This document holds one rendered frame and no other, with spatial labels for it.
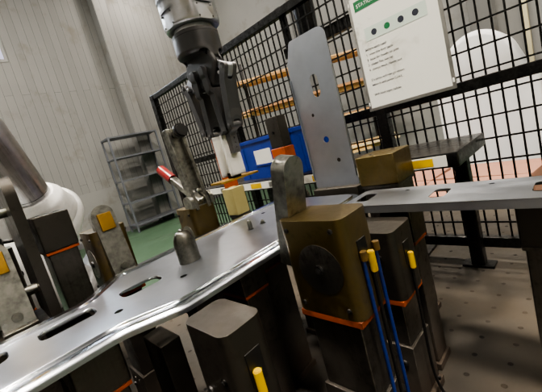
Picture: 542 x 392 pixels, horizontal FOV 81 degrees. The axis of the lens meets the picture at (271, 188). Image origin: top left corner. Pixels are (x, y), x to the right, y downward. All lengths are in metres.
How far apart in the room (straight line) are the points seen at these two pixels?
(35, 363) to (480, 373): 0.60
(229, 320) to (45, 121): 7.85
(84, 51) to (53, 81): 1.02
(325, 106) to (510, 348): 0.55
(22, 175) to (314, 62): 0.82
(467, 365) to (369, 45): 0.76
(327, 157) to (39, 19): 8.36
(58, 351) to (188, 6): 0.46
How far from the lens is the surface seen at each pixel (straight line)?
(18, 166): 1.08
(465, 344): 0.72
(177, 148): 0.68
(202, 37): 0.54
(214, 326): 0.32
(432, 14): 0.93
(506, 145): 3.58
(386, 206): 0.52
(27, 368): 0.40
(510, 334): 0.75
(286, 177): 0.37
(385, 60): 0.96
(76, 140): 8.10
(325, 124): 0.73
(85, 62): 8.68
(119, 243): 0.61
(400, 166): 0.66
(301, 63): 0.76
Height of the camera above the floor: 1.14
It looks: 8 degrees down
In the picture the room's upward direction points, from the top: 15 degrees counter-clockwise
